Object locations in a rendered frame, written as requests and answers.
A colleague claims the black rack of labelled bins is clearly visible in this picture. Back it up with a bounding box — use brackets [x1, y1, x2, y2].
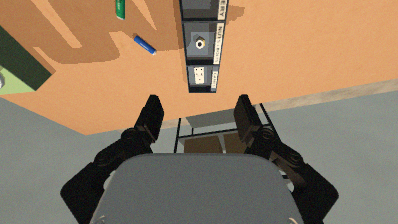
[179, 0, 229, 93]

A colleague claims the cream domino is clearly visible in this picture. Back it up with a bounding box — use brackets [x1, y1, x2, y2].
[194, 67, 204, 83]

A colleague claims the blue aa battery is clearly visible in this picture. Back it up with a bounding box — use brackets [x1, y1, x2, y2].
[134, 35, 157, 55]

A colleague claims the silver hex nut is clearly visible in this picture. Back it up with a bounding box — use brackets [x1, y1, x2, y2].
[196, 39, 203, 49]

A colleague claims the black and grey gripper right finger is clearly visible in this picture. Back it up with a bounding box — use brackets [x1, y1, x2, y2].
[233, 94, 339, 224]

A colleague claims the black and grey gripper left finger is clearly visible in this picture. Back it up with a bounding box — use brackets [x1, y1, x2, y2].
[60, 95, 164, 224]

